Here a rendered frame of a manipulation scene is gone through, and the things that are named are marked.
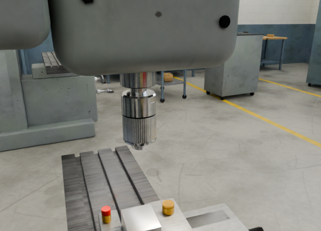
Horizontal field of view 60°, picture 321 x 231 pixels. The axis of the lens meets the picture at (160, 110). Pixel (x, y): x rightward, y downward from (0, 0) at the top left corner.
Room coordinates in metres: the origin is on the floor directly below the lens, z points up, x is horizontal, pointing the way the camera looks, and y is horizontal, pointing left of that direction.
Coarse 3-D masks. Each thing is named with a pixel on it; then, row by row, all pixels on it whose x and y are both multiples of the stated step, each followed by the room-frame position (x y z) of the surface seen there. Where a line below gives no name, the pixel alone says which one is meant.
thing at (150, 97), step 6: (126, 90) 0.37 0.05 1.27; (150, 90) 0.37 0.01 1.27; (126, 96) 0.34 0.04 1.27; (132, 96) 0.34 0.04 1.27; (138, 96) 0.34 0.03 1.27; (144, 96) 0.34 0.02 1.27; (150, 96) 0.34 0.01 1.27; (126, 102) 0.34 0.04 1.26; (132, 102) 0.34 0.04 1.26; (138, 102) 0.34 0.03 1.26; (144, 102) 0.34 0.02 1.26; (150, 102) 0.34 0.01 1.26
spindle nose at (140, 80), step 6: (144, 72) 0.34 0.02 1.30; (150, 72) 0.34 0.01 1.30; (120, 78) 0.35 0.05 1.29; (126, 78) 0.34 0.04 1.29; (132, 78) 0.34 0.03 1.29; (138, 78) 0.34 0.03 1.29; (144, 78) 0.34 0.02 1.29; (150, 78) 0.34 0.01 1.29; (120, 84) 0.35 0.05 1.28; (126, 84) 0.34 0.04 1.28; (132, 84) 0.34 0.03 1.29; (138, 84) 0.34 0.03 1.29; (144, 84) 0.34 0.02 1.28; (150, 84) 0.34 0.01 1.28
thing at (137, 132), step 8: (128, 104) 0.34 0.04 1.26; (152, 104) 0.35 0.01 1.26; (128, 112) 0.34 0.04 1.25; (136, 112) 0.34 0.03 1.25; (144, 112) 0.34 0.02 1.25; (152, 112) 0.35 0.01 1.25; (128, 120) 0.34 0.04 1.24; (136, 120) 0.34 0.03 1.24; (144, 120) 0.34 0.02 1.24; (152, 120) 0.35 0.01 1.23; (128, 128) 0.34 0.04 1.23; (136, 128) 0.34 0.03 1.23; (144, 128) 0.34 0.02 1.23; (152, 128) 0.35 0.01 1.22; (128, 136) 0.34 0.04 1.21; (136, 136) 0.34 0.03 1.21; (144, 136) 0.34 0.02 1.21; (152, 136) 0.35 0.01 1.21; (128, 144) 0.34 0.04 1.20; (136, 144) 0.34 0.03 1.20; (144, 144) 0.34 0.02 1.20
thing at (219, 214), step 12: (192, 216) 0.46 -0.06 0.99; (204, 216) 0.46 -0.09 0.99; (216, 216) 0.46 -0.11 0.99; (228, 216) 0.46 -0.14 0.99; (108, 228) 0.38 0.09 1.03; (120, 228) 0.38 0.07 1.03; (192, 228) 0.43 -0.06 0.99; (204, 228) 0.43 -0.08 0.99; (216, 228) 0.43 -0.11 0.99; (228, 228) 0.43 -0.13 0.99; (240, 228) 0.43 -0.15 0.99
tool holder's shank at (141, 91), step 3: (132, 90) 0.35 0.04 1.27; (135, 90) 0.35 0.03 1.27; (138, 90) 0.35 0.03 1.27; (141, 90) 0.35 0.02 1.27; (144, 90) 0.35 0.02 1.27; (132, 93) 0.35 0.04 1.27; (135, 93) 0.35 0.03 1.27; (138, 93) 0.35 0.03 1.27; (141, 93) 0.35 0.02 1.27; (144, 93) 0.35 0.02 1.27
